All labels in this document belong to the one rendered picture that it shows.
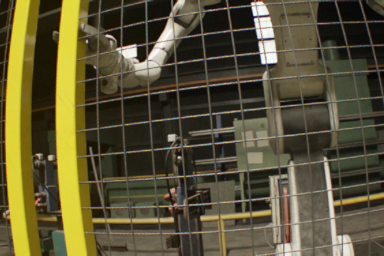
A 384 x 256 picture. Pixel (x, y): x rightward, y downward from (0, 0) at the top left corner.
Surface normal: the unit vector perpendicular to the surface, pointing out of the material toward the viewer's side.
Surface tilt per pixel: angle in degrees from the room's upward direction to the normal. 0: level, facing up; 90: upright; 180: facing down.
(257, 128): 90
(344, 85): 90
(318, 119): 89
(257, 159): 90
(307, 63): 131
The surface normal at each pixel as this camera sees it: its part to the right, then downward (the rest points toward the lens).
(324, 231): -0.19, -0.37
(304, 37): -0.08, 0.56
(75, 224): -0.18, -0.11
